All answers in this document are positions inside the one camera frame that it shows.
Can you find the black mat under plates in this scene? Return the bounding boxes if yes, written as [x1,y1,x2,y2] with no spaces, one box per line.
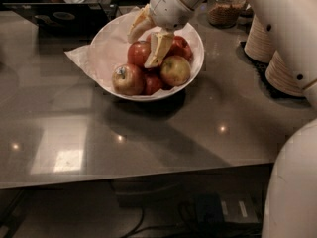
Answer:
[245,53,302,99]

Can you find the red apple back right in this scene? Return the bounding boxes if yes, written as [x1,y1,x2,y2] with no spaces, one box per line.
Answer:
[167,36,193,61]

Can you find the left stack paper plates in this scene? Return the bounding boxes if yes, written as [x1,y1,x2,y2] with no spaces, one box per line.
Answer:
[244,16,275,63]

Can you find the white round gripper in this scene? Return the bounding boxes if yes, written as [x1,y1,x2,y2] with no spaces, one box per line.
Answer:
[127,0,193,68]

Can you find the white paper liner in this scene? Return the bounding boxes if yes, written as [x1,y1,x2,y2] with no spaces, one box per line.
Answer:
[64,6,199,99]

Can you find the large red apple centre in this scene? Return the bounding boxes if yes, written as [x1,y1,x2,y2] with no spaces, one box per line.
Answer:
[128,41,151,67]

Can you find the right stack paper plates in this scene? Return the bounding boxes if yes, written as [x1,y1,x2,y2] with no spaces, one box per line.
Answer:
[265,51,303,97]

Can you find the small red apple bottom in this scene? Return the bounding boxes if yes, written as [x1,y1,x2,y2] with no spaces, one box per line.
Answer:
[143,72,163,95]

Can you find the stack paper plates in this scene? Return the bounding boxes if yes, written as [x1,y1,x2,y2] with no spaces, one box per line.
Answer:
[244,16,275,63]
[265,51,303,97]

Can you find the red apple back middle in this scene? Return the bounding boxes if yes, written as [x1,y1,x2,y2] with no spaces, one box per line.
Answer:
[146,34,152,43]

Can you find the yellow green apple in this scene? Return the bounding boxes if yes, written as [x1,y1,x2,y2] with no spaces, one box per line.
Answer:
[160,56,191,86]

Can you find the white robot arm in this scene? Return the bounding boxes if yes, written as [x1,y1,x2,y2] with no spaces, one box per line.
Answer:
[128,0,317,238]

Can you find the glass jar with cereal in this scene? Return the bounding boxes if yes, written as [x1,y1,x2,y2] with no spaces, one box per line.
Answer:
[207,0,246,28]

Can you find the black box under table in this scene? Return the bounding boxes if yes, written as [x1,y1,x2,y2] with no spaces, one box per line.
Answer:
[194,193,262,226]

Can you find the white ceramic bowl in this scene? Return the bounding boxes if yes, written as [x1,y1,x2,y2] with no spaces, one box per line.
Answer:
[89,9,205,102]

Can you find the red apple with sticker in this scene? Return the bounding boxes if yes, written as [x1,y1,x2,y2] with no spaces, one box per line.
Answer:
[112,63,145,96]

